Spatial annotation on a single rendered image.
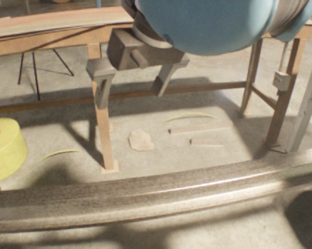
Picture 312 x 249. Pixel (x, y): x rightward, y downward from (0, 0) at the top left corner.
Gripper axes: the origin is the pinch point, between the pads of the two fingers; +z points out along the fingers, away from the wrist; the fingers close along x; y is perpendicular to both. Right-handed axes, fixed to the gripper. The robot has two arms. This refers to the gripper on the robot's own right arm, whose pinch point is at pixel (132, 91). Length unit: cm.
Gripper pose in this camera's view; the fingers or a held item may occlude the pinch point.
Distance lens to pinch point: 48.3
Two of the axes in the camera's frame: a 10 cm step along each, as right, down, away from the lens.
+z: -3.3, 6.1, 7.2
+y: 5.1, 7.6, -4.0
